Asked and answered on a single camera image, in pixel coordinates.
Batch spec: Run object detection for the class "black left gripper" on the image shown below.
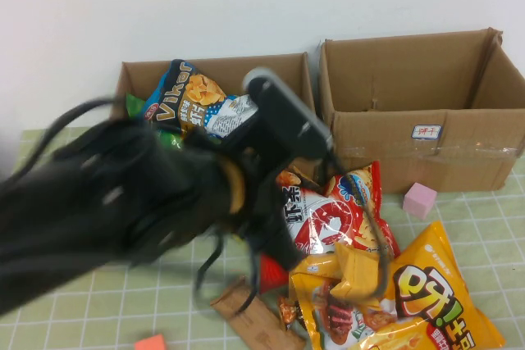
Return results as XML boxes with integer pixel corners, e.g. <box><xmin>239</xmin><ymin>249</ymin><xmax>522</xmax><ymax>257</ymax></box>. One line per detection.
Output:
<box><xmin>241</xmin><ymin>152</ymin><xmax>304</xmax><ymax>271</ymax></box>

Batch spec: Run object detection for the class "flat yellow snack packet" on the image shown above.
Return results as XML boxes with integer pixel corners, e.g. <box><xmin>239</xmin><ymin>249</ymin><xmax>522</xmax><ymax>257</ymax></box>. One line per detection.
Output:
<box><xmin>288</xmin><ymin>252</ymin><xmax>341</xmax><ymax>302</ymax></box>

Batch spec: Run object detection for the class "red shrimp stick snack bag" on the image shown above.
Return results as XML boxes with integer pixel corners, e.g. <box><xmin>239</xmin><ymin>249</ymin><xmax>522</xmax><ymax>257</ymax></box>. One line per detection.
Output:
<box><xmin>260</xmin><ymin>161</ymin><xmax>402</xmax><ymax>294</ymax></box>

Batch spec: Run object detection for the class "small dark brown snack packet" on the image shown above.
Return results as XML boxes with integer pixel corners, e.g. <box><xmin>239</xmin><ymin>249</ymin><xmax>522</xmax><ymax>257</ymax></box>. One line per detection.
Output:
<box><xmin>275</xmin><ymin>288</ymin><xmax>304</xmax><ymax>330</ymax></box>

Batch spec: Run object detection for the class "brown orange snack packet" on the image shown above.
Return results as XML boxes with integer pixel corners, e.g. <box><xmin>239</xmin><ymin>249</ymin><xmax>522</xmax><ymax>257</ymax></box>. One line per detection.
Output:
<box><xmin>276</xmin><ymin>165</ymin><xmax>323</xmax><ymax>193</ymax></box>

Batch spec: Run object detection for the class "small plain yellow snack packet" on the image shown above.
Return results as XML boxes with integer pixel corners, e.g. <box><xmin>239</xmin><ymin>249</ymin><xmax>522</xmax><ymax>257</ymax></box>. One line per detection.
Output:
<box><xmin>329</xmin><ymin>242</ymin><xmax>381</xmax><ymax>311</ymax></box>

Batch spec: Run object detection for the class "yellow sausage print snack bag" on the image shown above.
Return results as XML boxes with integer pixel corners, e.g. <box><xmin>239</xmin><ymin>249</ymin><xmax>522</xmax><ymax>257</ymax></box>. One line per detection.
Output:
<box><xmin>290</xmin><ymin>271</ymin><xmax>415</xmax><ymax>350</ymax></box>

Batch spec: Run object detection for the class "silver blue dotted snack bag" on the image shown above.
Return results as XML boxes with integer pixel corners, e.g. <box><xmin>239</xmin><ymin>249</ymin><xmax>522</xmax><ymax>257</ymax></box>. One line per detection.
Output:
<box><xmin>204</xmin><ymin>93</ymin><xmax>259</xmax><ymax>140</ymax></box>

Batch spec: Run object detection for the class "green snack bag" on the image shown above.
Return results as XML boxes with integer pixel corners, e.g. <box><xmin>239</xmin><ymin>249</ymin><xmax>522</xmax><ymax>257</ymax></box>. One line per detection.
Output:
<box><xmin>125</xmin><ymin>93</ymin><xmax>184</xmax><ymax>154</ymax></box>

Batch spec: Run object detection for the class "brown cardboard piece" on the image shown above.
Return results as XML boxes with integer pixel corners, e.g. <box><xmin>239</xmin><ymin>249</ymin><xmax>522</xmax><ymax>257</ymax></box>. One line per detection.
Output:
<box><xmin>209</xmin><ymin>278</ymin><xmax>308</xmax><ymax>350</ymax></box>

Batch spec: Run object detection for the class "large open cardboard box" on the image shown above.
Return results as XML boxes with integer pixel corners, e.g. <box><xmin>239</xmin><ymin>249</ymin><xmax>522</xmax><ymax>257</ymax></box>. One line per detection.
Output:
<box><xmin>318</xmin><ymin>28</ymin><xmax>525</xmax><ymax>195</ymax></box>

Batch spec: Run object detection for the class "pink foam cube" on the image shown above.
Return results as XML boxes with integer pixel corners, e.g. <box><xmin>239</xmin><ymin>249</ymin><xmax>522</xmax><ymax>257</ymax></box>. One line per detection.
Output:
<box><xmin>402</xmin><ymin>182</ymin><xmax>438</xmax><ymax>220</ymax></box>

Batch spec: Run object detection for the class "large orange potato chip bag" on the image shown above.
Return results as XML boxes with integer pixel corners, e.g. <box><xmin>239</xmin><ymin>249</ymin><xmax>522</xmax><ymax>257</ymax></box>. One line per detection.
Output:
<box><xmin>375</xmin><ymin>220</ymin><xmax>506</xmax><ymax>350</ymax></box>

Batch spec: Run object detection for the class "orange foam block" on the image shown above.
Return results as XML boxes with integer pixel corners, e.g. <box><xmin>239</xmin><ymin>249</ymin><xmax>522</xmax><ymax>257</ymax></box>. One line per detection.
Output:
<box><xmin>134</xmin><ymin>333</ymin><xmax>168</xmax><ymax>350</ymax></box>

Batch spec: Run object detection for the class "white blue-edged handwritten label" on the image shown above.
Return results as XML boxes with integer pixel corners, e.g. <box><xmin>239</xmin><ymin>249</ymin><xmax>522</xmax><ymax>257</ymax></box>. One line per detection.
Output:
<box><xmin>412</xmin><ymin>123</ymin><xmax>445</xmax><ymax>139</ymax></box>

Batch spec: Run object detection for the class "blue Vikor shrimp chip bag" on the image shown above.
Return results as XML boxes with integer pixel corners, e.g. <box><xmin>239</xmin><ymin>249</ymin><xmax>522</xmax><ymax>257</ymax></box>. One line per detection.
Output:
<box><xmin>143</xmin><ymin>58</ymin><xmax>229</xmax><ymax>138</ymax></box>

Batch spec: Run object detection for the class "small open cardboard box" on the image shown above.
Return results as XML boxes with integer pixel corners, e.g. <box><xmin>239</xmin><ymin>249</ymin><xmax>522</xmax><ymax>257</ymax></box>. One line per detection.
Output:
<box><xmin>114</xmin><ymin>51</ymin><xmax>325</xmax><ymax>181</ymax></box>

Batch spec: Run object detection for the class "green checked tablecloth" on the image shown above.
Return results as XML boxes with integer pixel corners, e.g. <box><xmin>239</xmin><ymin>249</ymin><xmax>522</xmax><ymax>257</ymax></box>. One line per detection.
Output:
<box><xmin>0</xmin><ymin>126</ymin><xmax>525</xmax><ymax>350</ymax></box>

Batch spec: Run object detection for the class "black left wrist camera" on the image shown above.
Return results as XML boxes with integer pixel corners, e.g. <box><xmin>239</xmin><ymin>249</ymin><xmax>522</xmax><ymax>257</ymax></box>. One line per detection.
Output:
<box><xmin>241</xmin><ymin>66</ymin><xmax>336</xmax><ymax>162</ymax></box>

